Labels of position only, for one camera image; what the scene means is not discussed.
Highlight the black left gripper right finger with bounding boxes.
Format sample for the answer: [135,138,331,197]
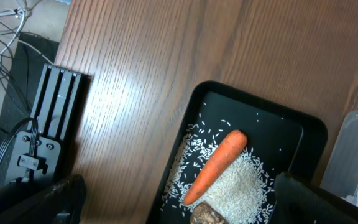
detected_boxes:
[268,172,358,224]

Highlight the brown food scrap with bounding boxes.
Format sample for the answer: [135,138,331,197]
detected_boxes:
[190,202,227,224]

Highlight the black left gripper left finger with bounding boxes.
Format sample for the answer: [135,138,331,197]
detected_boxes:
[0,174,86,223]

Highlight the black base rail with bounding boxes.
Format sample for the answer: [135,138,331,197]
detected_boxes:
[0,65,86,189]

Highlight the white and grey floor cables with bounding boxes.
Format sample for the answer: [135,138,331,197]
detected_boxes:
[0,0,55,128]

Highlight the clear plastic bin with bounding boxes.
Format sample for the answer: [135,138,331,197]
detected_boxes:
[320,110,358,207]

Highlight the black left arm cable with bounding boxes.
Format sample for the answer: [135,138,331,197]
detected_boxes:
[0,116,39,194]

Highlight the orange carrot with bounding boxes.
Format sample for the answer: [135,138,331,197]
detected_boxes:
[183,129,247,205]

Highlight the white rice pile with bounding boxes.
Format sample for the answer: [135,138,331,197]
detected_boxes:
[160,102,283,224]

